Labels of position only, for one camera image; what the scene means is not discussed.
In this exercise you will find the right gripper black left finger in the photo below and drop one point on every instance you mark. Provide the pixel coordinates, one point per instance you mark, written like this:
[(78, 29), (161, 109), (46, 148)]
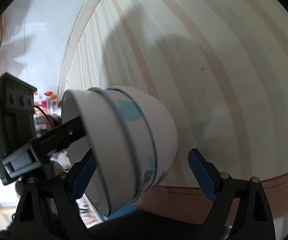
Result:
[(47, 208)]

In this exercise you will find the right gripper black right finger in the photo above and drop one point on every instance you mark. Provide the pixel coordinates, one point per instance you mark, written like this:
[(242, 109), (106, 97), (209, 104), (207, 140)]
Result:
[(253, 219)]

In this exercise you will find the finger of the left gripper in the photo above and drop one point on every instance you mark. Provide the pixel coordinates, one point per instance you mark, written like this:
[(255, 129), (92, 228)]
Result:
[(58, 139)]

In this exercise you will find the plain white bowl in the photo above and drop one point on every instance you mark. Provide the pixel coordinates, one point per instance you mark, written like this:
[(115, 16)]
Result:
[(115, 181)]

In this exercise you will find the white bowl red flower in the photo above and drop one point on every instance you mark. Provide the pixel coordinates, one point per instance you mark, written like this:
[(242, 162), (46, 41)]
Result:
[(163, 129)]

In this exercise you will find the white bowl blue pattern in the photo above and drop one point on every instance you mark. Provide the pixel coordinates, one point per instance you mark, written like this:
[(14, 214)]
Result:
[(138, 135)]

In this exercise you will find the colourful printed box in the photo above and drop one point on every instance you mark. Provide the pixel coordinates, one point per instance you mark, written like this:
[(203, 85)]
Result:
[(46, 114)]

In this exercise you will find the striped table mat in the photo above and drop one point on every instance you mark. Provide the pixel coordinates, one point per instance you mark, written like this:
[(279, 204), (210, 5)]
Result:
[(221, 69)]

